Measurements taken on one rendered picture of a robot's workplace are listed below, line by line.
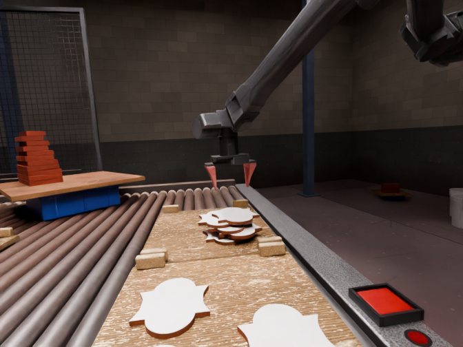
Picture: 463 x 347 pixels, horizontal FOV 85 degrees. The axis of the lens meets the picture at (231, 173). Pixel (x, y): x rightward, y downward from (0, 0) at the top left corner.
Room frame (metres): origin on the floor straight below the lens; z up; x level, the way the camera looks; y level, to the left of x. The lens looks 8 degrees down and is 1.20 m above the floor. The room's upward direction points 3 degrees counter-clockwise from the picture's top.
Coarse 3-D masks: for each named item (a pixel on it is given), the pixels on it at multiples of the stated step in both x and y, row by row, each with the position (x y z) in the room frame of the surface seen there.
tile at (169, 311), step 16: (160, 288) 0.41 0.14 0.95; (176, 288) 0.41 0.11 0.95; (192, 288) 0.41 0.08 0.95; (208, 288) 0.42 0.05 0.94; (144, 304) 0.37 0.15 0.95; (160, 304) 0.37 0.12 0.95; (176, 304) 0.37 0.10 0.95; (192, 304) 0.37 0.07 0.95; (144, 320) 0.34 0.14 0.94; (160, 320) 0.33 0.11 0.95; (176, 320) 0.33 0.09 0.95; (192, 320) 0.33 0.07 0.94; (160, 336) 0.31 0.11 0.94; (176, 336) 0.31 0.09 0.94
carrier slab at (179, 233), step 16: (224, 208) 0.95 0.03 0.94; (240, 208) 0.94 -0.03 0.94; (160, 224) 0.79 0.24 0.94; (176, 224) 0.78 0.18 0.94; (192, 224) 0.77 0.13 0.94; (256, 224) 0.75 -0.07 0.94; (160, 240) 0.66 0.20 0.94; (176, 240) 0.65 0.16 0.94; (192, 240) 0.64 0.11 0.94; (256, 240) 0.63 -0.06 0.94; (176, 256) 0.56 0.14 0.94; (192, 256) 0.55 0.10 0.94; (208, 256) 0.55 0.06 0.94; (224, 256) 0.55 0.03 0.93
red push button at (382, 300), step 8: (384, 288) 0.41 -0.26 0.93; (360, 296) 0.39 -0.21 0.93; (368, 296) 0.39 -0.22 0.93; (376, 296) 0.39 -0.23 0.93; (384, 296) 0.39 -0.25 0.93; (392, 296) 0.39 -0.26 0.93; (376, 304) 0.37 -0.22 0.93; (384, 304) 0.37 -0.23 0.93; (392, 304) 0.37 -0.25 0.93; (400, 304) 0.37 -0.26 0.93; (408, 304) 0.36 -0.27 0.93; (384, 312) 0.35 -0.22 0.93; (392, 312) 0.35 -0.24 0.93
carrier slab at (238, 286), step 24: (168, 264) 0.52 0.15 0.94; (192, 264) 0.51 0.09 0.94; (216, 264) 0.51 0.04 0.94; (240, 264) 0.50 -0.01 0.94; (264, 264) 0.50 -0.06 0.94; (288, 264) 0.49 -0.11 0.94; (144, 288) 0.43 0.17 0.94; (216, 288) 0.42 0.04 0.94; (240, 288) 0.42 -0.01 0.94; (264, 288) 0.41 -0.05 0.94; (288, 288) 0.41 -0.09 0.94; (312, 288) 0.41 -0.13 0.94; (120, 312) 0.37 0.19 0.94; (216, 312) 0.36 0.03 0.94; (240, 312) 0.36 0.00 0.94; (312, 312) 0.35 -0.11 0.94; (120, 336) 0.32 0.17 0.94; (144, 336) 0.32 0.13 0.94; (192, 336) 0.31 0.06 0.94; (216, 336) 0.31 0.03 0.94; (240, 336) 0.31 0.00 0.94; (336, 336) 0.30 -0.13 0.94
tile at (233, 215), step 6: (222, 210) 0.72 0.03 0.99; (228, 210) 0.72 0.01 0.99; (234, 210) 0.72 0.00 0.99; (240, 210) 0.71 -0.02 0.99; (246, 210) 0.71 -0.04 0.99; (216, 216) 0.68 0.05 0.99; (222, 216) 0.66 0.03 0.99; (228, 216) 0.66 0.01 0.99; (234, 216) 0.66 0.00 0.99; (240, 216) 0.66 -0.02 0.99; (246, 216) 0.65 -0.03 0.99; (252, 216) 0.66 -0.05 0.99; (258, 216) 0.67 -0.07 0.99; (222, 222) 0.64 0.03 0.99; (228, 222) 0.63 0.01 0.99; (234, 222) 0.62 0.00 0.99; (240, 222) 0.62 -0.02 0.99; (246, 222) 0.62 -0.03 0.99
